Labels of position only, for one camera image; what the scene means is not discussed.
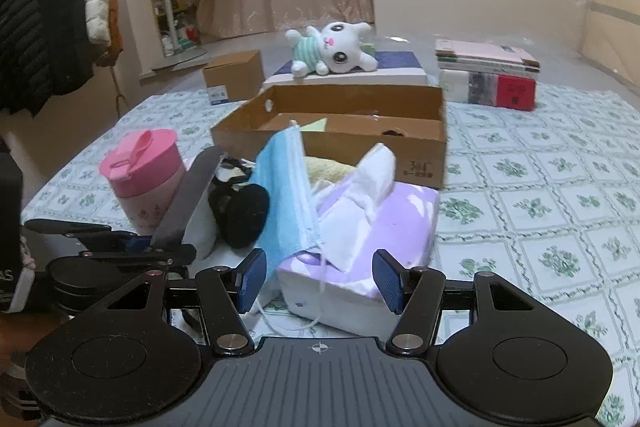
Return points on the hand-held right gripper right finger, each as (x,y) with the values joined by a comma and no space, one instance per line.
(389,287)

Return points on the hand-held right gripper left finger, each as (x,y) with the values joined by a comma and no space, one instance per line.
(251,282)

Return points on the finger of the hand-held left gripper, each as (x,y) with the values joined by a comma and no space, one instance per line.
(150,256)
(65,228)

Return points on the dark grey cloth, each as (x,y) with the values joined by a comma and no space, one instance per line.
(190,192)

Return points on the blue face mask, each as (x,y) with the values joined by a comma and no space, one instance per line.
(285,207)

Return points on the purple tissue pack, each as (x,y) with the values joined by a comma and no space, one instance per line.
(405,227)

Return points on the pink lidded cup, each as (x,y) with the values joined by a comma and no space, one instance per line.
(140,167)

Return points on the yellow towel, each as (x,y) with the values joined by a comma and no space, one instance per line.
(330,169)

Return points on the light green paper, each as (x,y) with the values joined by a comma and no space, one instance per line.
(316,125)

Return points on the black down jacket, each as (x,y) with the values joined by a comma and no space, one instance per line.
(17,37)

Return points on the black jacket white label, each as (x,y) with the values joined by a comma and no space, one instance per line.
(65,37)

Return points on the small closed cardboard box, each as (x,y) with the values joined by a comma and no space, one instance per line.
(235,74)

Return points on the brown jacket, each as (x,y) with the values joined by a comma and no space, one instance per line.
(114,32)

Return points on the flat white blue box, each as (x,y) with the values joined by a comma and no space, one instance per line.
(395,69)

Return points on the white plush toy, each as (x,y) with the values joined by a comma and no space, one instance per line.
(340,47)

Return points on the thin white book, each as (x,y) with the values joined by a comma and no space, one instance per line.
(500,68)

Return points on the grey mattress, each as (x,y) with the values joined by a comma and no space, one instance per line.
(430,38)

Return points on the pink book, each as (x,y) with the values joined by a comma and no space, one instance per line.
(485,52)

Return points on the plastic-wrapped wooden headboard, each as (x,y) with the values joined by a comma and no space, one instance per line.
(610,22)

